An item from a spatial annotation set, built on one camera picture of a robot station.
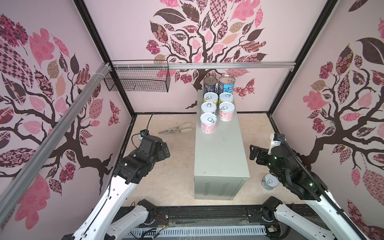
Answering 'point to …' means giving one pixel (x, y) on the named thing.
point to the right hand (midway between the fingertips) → (259, 147)
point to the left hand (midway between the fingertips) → (157, 152)
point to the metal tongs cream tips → (182, 128)
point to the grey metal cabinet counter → (221, 168)
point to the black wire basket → (138, 76)
